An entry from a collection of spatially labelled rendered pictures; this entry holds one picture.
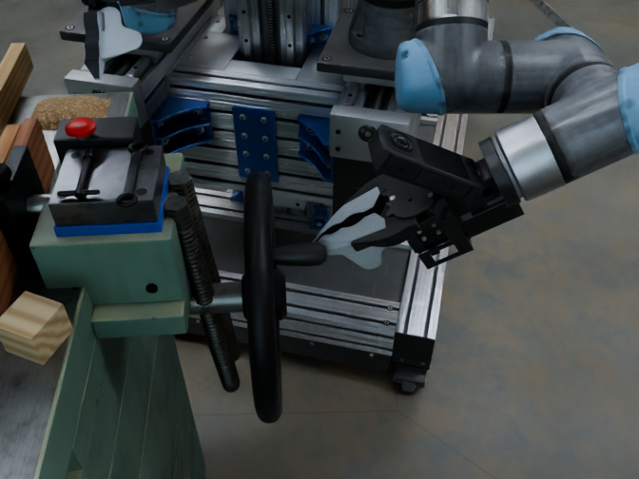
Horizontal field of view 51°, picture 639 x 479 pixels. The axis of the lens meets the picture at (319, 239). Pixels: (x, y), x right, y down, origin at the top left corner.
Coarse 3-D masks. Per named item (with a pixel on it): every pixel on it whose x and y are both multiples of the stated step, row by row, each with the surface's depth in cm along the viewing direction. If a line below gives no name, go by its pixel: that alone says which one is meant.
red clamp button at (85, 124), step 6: (72, 120) 66; (78, 120) 66; (84, 120) 66; (90, 120) 66; (66, 126) 66; (72, 126) 65; (78, 126) 65; (84, 126) 65; (90, 126) 66; (96, 126) 66; (66, 132) 65; (72, 132) 65; (78, 132) 65; (84, 132) 65; (90, 132) 65
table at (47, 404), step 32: (32, 96) 92; (64, 96) 92; (96, 96) 92; (128, 96) 92; (32, 288) 67; (64, 288) 67; (96, 320) 68; (128, 320) 68; (160, 320) 68; (0, 352) 61; (64, 352) 61; (0, 384) 58; (32, 384) 58; (64, 384) 59; (0, 416) 56; (32, 416) 56; (64, 416) 59; (0, 448) 54; (32, 448) 54; (64, 448) 58
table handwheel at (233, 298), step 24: (264, 192) 70; (264, 216) 67; (264, 240) 65; (264, 264) 64; (216, 288) 76; (240, 288) 76; (264, 288) 64; (192, 312) 76; (216, 312) 77; (240, 312) 78; (264, 312) 64; (264, 336) 64; (264, 360) 64; (264, 384) 66; (264, 408) 68
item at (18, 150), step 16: (16, 160) 66; (32, 160) 69; (16, 176) 65; (32, 176) 69; (0, 192) 63; (16, 192) 65; (32, 192) 69; (0, 208) 62; (16, 208) 64; (32, 208) 67; (0, 224) 64; (16, 224) 64; (32, 224) 68; (16, 240) 65; (16, 256) 67; (32, 256) 68
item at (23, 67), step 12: (12, 48) 94; (24, 48) 95; (12, 60) 92; (24, 60) 94; (0, 72) 89; (12, 72) 90; (24, 72) 94; (0, 84) 87; (12, 84) 90; (24, 84) 94; (0, 96) 86; (12, 96) 90; (0, 108) 86; (12, 108) 90; (0, 120) 85; (0, 132) 85
